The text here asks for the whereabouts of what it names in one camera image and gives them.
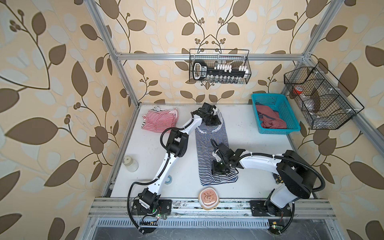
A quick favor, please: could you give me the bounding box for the black socket tool set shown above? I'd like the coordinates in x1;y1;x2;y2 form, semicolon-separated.
189;60;252;84

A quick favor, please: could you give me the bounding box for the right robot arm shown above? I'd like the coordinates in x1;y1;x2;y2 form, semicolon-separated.
211;139;326;235

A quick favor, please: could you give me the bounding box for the red capped plastic bottle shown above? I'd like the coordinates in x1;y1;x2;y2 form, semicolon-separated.
292;86;310;104

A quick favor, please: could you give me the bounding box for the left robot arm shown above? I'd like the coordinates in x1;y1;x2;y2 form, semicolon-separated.
127;103;222;235

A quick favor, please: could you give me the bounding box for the back wire basket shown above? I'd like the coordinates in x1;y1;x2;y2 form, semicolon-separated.
189;48;252;85

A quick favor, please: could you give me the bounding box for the pink round dish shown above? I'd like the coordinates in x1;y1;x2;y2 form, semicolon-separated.
198;187;220;211

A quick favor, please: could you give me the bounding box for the yellow black tape measure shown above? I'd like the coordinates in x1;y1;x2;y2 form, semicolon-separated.
273;174;284;184

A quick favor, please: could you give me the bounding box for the blue tape roll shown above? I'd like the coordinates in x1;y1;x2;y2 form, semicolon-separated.
165;175;173;185

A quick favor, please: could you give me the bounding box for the red white striped tank top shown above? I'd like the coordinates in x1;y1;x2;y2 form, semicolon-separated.
142;109;179;133

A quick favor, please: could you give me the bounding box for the teal plastic laundry basket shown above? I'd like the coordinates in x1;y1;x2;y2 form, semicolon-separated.
251;93;301;135

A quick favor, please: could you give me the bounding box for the wire basket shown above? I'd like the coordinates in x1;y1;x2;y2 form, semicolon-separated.
189;48;252;85
284;62;365;130

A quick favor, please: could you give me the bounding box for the right wire basket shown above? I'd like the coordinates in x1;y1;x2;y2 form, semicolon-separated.
284;62;365;130

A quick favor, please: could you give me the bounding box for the aluminium frame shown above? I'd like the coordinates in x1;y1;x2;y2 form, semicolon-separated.
89;1;384;191

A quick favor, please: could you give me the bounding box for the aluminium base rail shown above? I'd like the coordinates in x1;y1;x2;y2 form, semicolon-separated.
88;198;337;229

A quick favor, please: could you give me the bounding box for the pink red garment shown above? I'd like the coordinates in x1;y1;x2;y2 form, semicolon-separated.
255;104;287;129

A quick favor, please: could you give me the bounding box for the translucent plastic jar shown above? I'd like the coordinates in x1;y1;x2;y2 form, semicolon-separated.
123;156;139;173

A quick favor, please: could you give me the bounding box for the blue white striped tank top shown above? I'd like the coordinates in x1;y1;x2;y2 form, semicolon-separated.
195;112;238;186

